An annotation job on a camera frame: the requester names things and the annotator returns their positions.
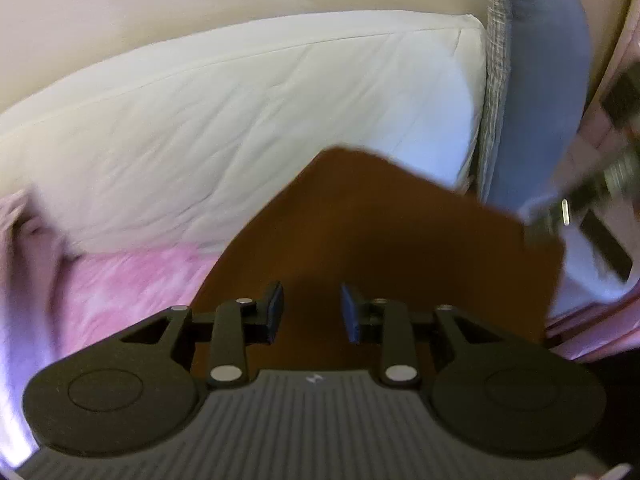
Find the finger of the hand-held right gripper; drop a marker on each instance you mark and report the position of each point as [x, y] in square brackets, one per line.
[547, 217]
[605, 245]

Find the pink curtain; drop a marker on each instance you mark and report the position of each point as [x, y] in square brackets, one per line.
[595, 330]

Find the white pillow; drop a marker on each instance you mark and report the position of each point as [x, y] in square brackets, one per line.
[250, 125]

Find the brown cloth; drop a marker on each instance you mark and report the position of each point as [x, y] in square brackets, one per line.
[375, 220]

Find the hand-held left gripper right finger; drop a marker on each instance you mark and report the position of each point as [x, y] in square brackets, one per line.
[351, 312]

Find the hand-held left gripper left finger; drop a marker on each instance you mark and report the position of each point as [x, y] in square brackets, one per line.
[274, 312]

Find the blue pillow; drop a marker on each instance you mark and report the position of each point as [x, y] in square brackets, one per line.
[540, 85]

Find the pink floral bed sheet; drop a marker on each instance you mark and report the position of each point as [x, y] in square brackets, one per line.
[115, 300]

